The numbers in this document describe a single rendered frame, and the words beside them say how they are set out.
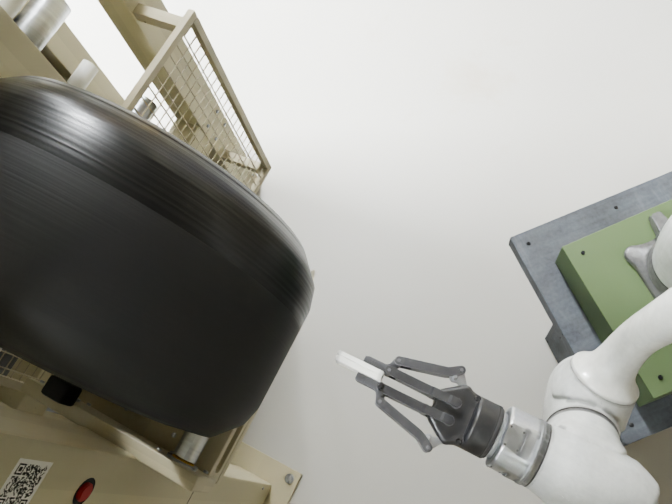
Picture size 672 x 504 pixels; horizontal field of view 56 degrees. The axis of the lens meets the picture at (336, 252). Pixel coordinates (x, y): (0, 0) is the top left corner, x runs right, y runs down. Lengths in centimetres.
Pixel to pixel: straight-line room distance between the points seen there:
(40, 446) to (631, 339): 80
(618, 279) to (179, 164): 95
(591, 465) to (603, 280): 60
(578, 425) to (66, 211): 69
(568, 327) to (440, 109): 126
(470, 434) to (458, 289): 131
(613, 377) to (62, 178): 76
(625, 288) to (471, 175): 105
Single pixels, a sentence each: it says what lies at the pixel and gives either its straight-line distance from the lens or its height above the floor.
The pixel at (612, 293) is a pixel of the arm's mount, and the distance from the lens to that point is 139.
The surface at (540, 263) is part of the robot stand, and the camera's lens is 149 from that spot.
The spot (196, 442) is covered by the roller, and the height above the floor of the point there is 92.
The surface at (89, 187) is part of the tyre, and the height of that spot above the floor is 147.
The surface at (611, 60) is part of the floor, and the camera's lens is 267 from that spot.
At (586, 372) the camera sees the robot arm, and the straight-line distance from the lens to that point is 97.
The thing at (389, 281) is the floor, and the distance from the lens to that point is 216.
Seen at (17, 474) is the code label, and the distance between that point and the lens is 95.
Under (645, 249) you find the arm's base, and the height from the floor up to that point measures 77.
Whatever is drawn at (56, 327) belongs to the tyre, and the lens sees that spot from 73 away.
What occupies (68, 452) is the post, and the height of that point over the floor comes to 116.
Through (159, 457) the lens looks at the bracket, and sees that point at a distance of 118.
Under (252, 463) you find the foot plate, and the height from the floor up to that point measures 1.
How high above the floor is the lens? 202
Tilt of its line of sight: 65 degrees down
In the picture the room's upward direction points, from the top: 22 degrees counter-clockwise
